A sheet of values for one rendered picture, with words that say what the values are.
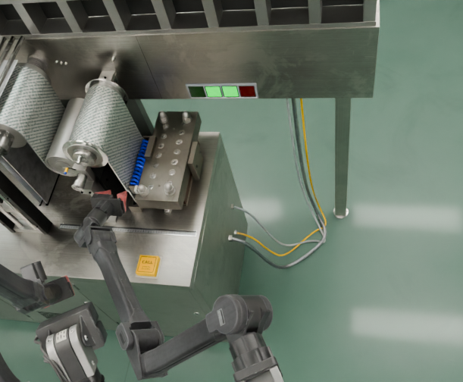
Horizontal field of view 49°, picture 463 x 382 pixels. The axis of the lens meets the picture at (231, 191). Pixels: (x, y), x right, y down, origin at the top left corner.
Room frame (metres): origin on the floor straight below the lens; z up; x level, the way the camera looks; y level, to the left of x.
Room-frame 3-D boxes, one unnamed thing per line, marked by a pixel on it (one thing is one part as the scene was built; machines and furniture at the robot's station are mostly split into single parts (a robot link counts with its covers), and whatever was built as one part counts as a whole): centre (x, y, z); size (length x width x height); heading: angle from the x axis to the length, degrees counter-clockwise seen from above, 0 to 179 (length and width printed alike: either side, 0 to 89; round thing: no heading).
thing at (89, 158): (1.10, 0.42, 1.25); 0.07 x 0.02 x 0.07; 66
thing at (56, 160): (1.28, 0.47, 1.18); 0.26 x 0.12 x 0.12; 156
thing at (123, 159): (1.20, 0.31, 1.11); 0.23 x 0.01 x 0.18; 156
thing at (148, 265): (0.84, 0.36, 0.91); 0.07 x 0.07 x 0.02; 66
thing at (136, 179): (1.19, 0.28, 1.03); 0.21 x 0.04 x 0.03; 156
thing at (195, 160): (1.17, 0.09, 0.97); 0.10 x 0.03 x 0.11; 156
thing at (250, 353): (0.28, 0.06, 1.45); 0.09 x 0.08 x 0.12; 96
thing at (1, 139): (1.19, 0.65, 1.34); 0.06 x 0.06 x 0.06; 66
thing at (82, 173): (1.09, 0.46, 1.05); 0.06 x 0.05 x 0.31; 156
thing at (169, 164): (1.19, 0.18, 1.00); 0.40 x 0.16 x 0.06; 156
